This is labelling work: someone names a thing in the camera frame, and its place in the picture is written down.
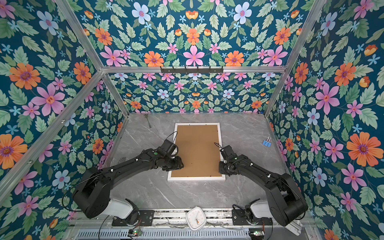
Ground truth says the brown backing board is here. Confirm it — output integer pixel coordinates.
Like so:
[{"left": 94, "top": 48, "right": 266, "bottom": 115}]
[{"left": 170, "top": 124, "right": 223, "bottom": 178}]

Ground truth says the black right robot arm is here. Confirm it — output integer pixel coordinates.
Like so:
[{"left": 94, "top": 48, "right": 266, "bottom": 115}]
[{"left": 219, "top": 146, "right": 308, "bottom": 227}]

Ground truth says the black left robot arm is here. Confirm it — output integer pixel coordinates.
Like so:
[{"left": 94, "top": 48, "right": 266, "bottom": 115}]
[{"left": 72, "top": 140, "right": 184, "bottom": 226}]

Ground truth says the blue binder clip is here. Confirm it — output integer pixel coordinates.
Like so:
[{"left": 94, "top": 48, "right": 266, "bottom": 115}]
[{"left": 262, "top": 137, "right": 272, "bottom": 148}]

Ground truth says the white square clock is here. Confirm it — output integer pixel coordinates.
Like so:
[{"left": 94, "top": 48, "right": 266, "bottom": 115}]
[{"left": 186, "top": 207, "right": 207, "bottom": 231}]

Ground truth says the white plastic holder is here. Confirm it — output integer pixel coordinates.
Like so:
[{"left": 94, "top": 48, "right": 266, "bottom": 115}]
[{"left": 285, "top": 220, "right": 303, "bottom": 236}]

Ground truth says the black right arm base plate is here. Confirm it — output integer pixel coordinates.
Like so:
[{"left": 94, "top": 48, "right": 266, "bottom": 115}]
[{"left": 232, "top": 209, "right": 273, "bottom": 226}]

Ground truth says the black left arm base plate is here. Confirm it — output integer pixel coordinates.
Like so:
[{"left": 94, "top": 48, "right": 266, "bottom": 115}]
[{"left": 112, "top": 210, "right": 155, "bottom": 227}]

